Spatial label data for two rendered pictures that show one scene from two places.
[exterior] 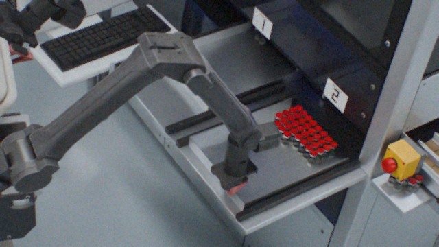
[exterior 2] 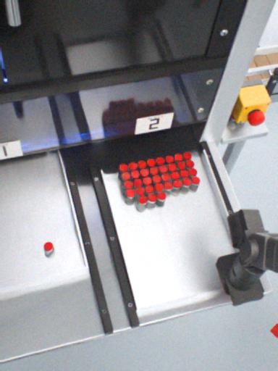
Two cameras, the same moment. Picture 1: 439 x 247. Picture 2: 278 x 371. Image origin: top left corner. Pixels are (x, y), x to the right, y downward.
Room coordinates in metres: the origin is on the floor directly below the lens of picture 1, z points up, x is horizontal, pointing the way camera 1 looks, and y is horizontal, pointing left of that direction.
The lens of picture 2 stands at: (1.52, 0.38, 2.01)
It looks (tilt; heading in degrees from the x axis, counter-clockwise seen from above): 62 degrees down; 286
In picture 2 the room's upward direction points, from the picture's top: 10 degrees clockwise
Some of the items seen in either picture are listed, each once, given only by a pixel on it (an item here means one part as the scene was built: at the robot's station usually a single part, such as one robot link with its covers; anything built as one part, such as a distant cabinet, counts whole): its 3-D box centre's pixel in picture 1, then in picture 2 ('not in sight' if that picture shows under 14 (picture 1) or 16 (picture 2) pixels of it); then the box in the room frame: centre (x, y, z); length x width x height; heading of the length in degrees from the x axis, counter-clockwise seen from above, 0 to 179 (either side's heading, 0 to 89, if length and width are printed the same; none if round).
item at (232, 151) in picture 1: (241, 145); (250, 260); (1.41, -0.05, 1.08); 0.07 x 0.06 x 0.07; 122
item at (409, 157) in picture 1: (402, 158); (248, 101); (1.53, -0.47, 0.99); 0.08 x 0.07 x 0.07; 130
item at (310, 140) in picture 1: (301, 136); (160, 182); (1.65, -0.22, 0.90); 0.18 x 0.02 x 0.05; 40
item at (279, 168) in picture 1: (268, 151); (172, 225); (1.58, -0.14, 0.90); 0.34 x 0.26 x 0.04; 130
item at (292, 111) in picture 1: (307, 134); (157, 174); (1.66, -0.24, 0.90); 0.18 x 0.02 x 0.05; 40
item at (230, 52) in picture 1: (231, 64); (14, 213); (1.91, 0.00, 0.90); 0.34 x 0.26 x 0.04; 130
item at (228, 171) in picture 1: (235, 162); (242, 274); (1.40, -0.05, 1.02); 0.10 x 0.07 x 0.07; 130
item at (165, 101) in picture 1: (243, 114); (95, 230); (1.73, -0.06, 0.87); 0.70 x 0.48 x 0.02; 40
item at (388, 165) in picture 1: (389, 165); (255, 117); (1.51, -0.44, 0.99); 0.04 x 0.04 x 0.04; 40
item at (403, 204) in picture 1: (405, 189); (236, 117); (1.55, -0.52, 0.87); 0.14 x 0.13 x 0.02; 130
